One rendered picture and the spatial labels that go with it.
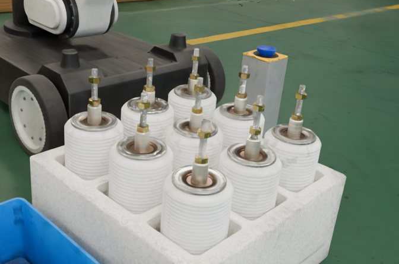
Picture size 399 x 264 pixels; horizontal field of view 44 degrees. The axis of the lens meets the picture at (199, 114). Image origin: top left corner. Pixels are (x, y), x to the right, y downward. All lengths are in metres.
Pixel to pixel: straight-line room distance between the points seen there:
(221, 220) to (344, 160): 0.76
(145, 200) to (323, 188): 0.30
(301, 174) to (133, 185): 0.28
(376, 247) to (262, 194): 0.39
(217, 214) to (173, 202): 0.06
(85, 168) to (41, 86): 0.38
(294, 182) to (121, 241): 0.30
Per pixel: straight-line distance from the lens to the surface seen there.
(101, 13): 1.43
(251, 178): 0.73
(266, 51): 1.04
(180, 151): 0.80
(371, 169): 1.37
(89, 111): 0.82
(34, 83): 1.16
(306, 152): 0.82
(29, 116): 1.23
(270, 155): 0.77
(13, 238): 0.92
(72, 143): 0.81
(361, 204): 1.20
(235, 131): 0.88
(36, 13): 1.50
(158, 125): 0.87
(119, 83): 1.23
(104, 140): 0.80
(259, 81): 1.04
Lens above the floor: 0.60
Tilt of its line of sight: 23 degrees down
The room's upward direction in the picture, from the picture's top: 6 degrees clockwise
